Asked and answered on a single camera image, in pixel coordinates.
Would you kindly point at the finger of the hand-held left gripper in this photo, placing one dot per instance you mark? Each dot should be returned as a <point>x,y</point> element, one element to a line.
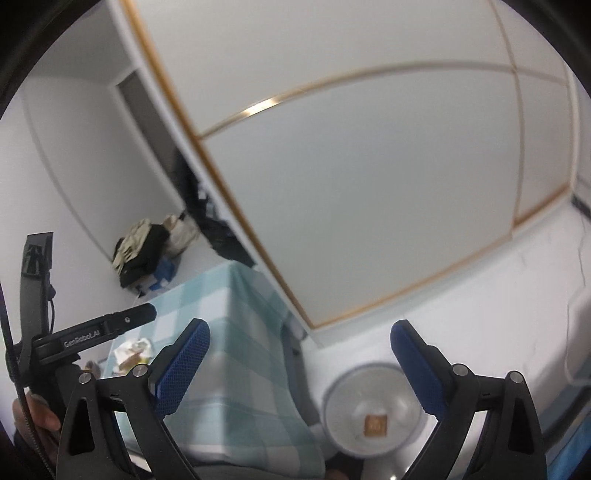
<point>131,316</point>

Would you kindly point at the dark hanging clothes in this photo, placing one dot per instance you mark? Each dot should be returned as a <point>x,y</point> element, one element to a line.
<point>221,235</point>

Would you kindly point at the white round waste bin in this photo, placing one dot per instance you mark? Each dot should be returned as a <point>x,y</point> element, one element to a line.
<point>351,401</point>

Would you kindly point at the teal checked tablecloth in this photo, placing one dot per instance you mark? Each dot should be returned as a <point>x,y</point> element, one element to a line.
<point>240,369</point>

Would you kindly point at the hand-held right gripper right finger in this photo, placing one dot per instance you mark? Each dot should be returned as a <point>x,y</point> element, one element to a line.
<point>415,369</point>

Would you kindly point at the clear printed plastic wrapper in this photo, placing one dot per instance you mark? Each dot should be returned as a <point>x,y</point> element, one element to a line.
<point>121,355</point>

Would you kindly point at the pile of bags and clothes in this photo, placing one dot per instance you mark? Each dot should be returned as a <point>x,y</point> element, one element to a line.
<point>145,261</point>

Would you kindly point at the beige jacket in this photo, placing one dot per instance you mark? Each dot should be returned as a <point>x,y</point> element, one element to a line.
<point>131,242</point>

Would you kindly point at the white cloth bag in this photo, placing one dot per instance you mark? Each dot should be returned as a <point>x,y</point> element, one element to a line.
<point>182,235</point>

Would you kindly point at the small brown wrapper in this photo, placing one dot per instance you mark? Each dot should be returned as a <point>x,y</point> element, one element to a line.
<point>375,424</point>

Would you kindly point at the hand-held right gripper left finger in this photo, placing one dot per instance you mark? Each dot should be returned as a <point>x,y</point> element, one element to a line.
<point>181,364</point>

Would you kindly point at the blue-grey bed frame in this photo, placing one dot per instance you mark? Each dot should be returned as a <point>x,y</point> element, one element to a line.
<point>570,461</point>

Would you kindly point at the person's left hand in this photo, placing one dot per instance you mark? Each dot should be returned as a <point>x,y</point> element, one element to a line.
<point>39,419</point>

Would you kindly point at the grey table frame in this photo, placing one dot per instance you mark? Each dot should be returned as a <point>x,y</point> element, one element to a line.
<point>302,387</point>

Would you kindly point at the white wardrobe with gold trim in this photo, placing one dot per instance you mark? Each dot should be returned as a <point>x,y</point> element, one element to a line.
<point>360,184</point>

